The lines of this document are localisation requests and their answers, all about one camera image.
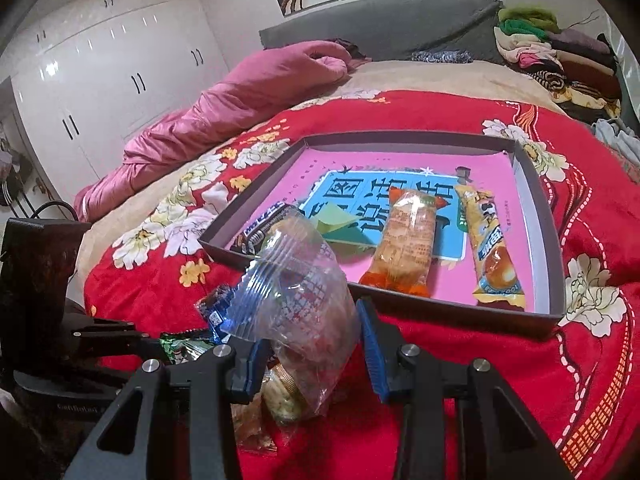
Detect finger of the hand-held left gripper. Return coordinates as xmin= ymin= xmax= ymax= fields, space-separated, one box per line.
xmin=70 ymin=319 xmax=137 ymax=336
xmin=77 ymin=334 xmax=171 ymax=361

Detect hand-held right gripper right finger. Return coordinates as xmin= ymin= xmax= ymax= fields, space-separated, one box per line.
xmin=356 ymin=297 xmax=576 ymax=480

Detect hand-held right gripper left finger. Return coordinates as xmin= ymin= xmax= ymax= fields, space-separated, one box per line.
xmin=62 ymin=337 xmax=273 ymax=480

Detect clear round pastry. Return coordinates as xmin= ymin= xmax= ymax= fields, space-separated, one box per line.
xmin=261 ymin=364 xmax=310 ymax=425

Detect clear packet brown snack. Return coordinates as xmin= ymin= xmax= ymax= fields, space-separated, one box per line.
xmin=232 ymin=390 xmax=278 ymax=456

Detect green white snack packet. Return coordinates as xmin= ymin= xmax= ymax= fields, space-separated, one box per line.
xmin=160 ymin=332 xmax=221 ymax=366

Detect blue snack packet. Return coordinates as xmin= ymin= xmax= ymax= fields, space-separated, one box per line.
xmin=194 ymin=285 xmax=241 ymax=345

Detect clear zip bag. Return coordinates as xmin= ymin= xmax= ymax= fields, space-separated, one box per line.
xmin=231 ymin=209 xmax=362 ymax=428

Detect orange snack packet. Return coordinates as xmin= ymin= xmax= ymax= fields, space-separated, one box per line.
xmin=359 ymin=185 xmax=448 ymax=297

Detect black white bar packet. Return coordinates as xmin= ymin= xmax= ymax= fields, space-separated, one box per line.
xmin=234 ymin=201 xmax=301 ymax=261

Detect yellow snack packet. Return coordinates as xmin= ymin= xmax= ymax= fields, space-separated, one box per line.
xmin=454 ymin=182 xmax=527 ymax=310

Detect grey shallow box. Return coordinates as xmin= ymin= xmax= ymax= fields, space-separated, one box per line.
xmin=199 ymin=130 xmax=568 ymax=341

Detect hanging dark clothes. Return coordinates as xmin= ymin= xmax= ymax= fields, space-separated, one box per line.
xmin=0 ymin=110 xmax=36 ymax=208

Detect red floral blanket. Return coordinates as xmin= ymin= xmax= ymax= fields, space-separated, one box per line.
xmin=82 ymin=89 xmax=640 ymax=480

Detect pink book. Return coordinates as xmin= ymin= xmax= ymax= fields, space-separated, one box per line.
xmin=225 ymin=147 xmax=548 ymax=313

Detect white wardrobe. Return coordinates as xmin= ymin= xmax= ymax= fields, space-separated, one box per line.
xmin=0 ymin=0 xmax=231 ymax=201

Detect pink quilt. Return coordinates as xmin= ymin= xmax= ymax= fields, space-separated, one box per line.
xmin=75 ymin=40 xmax=353 ymax=221

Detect blue patterned cloth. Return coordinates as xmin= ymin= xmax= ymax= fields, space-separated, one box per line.
xmin=410 ymin=50 xmax=473 ymax=65

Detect grey headboard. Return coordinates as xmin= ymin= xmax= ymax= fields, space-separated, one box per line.
xmin=259 ymin=0 xmax=503 ymax=63

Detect loose light cloth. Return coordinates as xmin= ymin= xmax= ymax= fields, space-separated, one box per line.
xmin=592 ymin=117 xmax=640 ymax=181

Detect pile of folded clothes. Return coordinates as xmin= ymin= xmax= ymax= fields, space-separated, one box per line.
xmin=494 ymin=5 xmax=623 ymax=121

